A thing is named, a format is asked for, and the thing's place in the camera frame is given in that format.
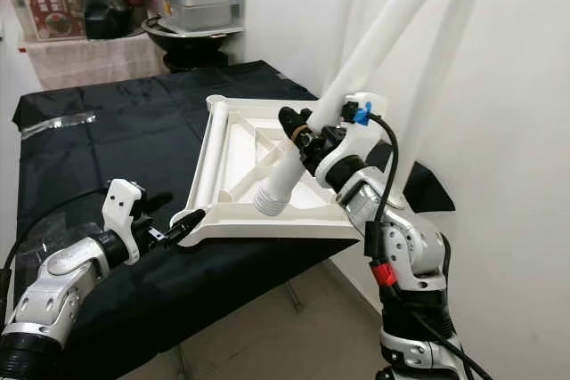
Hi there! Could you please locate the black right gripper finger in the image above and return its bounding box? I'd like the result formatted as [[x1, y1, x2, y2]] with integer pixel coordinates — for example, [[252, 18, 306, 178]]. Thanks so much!
[[278, 106, 314, 151]]

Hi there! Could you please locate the black tablecloth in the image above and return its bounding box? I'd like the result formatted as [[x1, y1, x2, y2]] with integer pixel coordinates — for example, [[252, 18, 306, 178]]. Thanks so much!
[[13, 60, 457, 380]]

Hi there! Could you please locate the clear tape cross patch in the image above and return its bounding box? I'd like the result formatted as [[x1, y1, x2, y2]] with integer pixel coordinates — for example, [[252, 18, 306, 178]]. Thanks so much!
[[13, 220, 86, 265]]

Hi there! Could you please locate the black wok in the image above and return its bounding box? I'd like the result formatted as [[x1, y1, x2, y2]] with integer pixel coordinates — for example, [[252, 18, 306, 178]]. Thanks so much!
[[142, 15, 241, 71]]

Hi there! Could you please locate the clear plastic storage container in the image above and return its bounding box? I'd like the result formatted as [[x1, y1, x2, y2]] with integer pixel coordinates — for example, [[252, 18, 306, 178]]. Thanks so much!
[[156, 0, 243, 32]]

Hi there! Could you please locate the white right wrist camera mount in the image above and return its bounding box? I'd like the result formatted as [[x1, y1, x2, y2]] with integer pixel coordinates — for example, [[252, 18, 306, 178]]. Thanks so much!
[[316, 93, 388, 187]]

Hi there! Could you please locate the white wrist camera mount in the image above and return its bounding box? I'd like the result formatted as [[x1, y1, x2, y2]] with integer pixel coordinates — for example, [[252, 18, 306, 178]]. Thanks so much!
[[102, 178, 146, 265], [316, 93, 388, 187]]

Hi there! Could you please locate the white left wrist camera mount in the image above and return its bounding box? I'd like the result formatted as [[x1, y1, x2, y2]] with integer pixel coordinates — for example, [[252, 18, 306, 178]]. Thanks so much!
[[102, 178, 146, 265]]

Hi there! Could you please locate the metal table frame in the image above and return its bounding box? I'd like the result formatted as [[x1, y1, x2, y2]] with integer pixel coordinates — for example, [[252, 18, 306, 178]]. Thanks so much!
[[276, 282, 305, 311]]

